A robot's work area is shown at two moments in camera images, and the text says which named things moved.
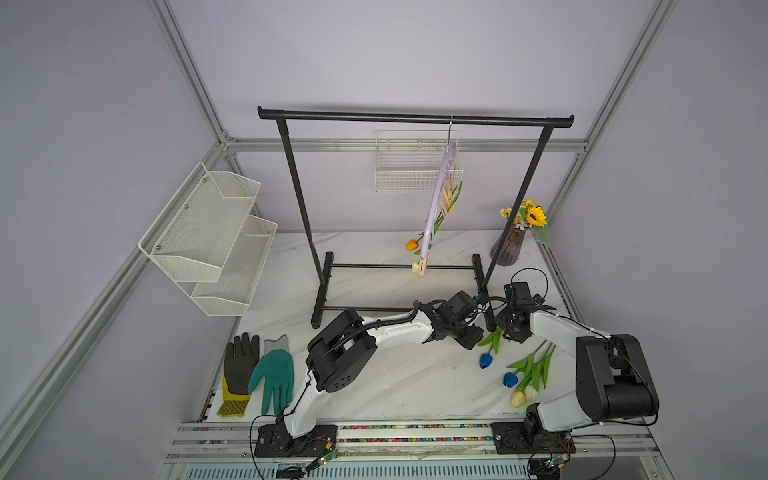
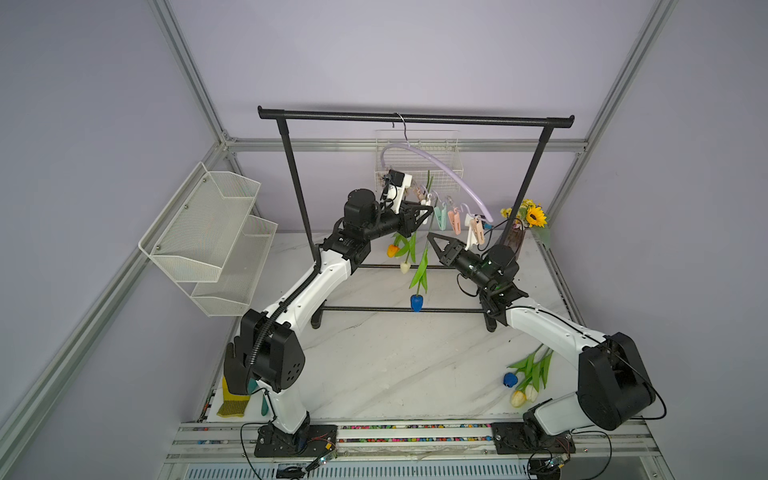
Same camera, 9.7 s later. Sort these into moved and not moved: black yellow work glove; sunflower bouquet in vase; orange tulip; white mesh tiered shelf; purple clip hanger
Moved: purple clip hanger; orange tulip
Not moved: white mesh tiered shelf; sunflower bouquet in vase; black yellow work glove
